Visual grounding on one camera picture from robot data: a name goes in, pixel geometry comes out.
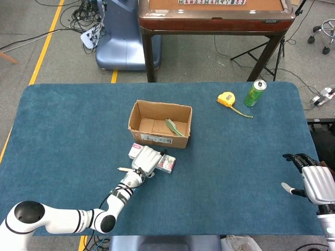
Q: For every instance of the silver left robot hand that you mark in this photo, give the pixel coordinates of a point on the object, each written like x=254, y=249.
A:
x=146, y=159

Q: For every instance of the clear plastic bag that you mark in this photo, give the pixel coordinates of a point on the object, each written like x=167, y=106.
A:
x=240, y=244

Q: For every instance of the black equipment frame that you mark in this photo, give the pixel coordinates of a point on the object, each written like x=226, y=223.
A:
x=322, y=141

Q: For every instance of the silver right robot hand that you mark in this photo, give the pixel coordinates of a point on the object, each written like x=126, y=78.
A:
x=319, y=183

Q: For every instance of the light wooden furniture leg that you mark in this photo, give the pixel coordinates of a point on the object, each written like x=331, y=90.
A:
x=9, y=58

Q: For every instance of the blue grey robot torso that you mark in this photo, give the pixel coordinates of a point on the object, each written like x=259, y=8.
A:
x=162, y=244

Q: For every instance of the yellow tape measure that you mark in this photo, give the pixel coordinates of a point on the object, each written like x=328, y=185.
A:
x=226, y=98

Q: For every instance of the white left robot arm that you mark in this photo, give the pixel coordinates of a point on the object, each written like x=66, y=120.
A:
x=52, y=222

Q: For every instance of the black tripod stand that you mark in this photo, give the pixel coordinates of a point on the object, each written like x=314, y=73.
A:
x=248, y=51

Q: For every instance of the open brown cardboard box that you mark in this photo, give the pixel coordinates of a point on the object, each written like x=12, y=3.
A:
x=157, y=139

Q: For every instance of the blue grey machine base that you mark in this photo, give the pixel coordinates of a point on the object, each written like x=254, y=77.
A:
x=123, y=44

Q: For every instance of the brown mahjong table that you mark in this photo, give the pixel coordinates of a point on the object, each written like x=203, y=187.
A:
x=209, y=24

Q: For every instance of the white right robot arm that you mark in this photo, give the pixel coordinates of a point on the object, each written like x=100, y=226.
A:
x=327, y=227

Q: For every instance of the white floral toothpaste box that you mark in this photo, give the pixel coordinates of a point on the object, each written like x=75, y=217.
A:
x=167, y=164

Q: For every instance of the white power strip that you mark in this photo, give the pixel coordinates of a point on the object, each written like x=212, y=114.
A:
x=89, y=38
x=320, y=98

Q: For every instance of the green toothbrush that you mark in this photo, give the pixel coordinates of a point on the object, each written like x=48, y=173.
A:
x=174, y=127

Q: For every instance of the chrome wheeled stool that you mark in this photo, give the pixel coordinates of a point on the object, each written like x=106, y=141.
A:
x=328, y=26

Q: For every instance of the green drink can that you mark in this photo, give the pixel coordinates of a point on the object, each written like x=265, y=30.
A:
x=254, y=94

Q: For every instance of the blue carpet table cover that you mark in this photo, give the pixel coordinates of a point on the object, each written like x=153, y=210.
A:
x=235, y=170

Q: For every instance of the wrapped sausage stick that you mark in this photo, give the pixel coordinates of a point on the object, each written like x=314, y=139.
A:
x=125, y=170

